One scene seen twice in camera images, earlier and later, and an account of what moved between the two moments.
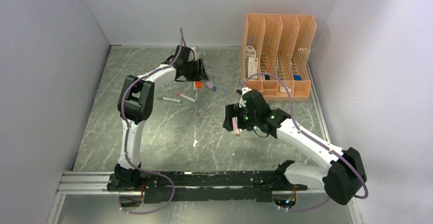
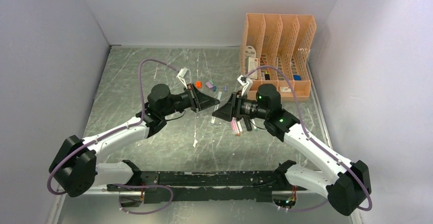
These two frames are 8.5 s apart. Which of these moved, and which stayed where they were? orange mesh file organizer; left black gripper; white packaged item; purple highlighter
Moved: left black gripper
Stayed: white packaged item; orange mesh file organizer; purple highlighter
